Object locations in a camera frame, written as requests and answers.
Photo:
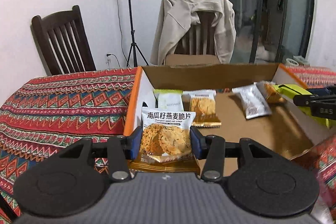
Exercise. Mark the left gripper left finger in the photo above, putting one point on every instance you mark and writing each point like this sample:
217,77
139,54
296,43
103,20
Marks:
77,177

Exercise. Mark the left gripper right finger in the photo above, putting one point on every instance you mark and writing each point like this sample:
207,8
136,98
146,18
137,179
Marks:
255,178

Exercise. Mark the white silver snack packet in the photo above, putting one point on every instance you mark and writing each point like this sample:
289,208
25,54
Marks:
253,102

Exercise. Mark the pumpkin seed oat crisp packet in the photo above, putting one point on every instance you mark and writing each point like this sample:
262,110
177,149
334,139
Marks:
165,135

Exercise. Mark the pale green packet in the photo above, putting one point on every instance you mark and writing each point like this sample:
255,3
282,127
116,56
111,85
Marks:
169,99

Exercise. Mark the green snack packet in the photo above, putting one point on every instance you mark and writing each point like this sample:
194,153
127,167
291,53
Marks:
288,91

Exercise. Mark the red cardboard box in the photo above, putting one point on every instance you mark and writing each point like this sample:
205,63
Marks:
287,131

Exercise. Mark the patterned red tablecloth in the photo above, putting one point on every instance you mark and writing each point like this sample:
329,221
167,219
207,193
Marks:
49,113

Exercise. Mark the dark wooden chair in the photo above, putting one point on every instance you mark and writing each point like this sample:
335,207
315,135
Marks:
63,42

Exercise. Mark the chair with beige jacket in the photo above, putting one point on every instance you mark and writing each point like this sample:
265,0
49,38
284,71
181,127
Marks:
194,26

